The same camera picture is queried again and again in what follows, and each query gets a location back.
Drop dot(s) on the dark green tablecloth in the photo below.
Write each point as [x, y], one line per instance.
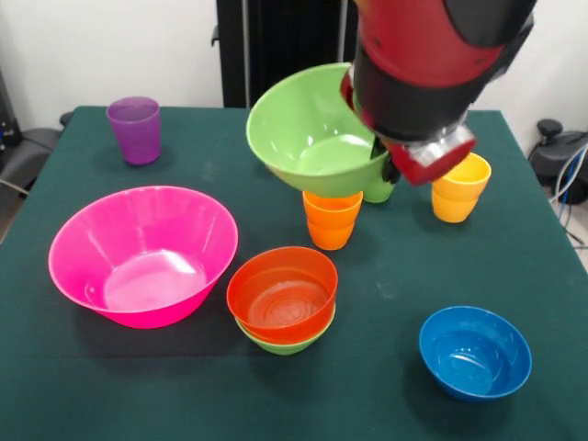
[92, 367]

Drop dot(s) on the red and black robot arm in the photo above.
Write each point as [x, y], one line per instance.
[413, 69]

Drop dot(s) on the purple cup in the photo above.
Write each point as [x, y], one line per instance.
[135, 138]

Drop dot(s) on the large green bowl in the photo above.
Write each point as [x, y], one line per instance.
[298, 119]

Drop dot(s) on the yellow cup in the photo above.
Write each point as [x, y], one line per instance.
[459, 197]

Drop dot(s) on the green cup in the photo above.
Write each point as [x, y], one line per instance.
[379, 193]

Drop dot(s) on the large pink bowl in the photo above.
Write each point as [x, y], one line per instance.
[138, 285]

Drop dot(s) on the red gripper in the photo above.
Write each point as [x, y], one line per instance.
[432, 165]

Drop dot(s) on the black wheeled base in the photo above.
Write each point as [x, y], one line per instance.
[27, 156]
[551, 156]

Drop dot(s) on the red bowl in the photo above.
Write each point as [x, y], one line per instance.
[280, 317]

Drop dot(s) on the small green bowl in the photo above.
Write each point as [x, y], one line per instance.
[285, 348]

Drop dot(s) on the orange cup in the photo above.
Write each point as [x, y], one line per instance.
[331, 225]

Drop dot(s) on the blue bowl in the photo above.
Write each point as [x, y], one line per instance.
[475, 363]

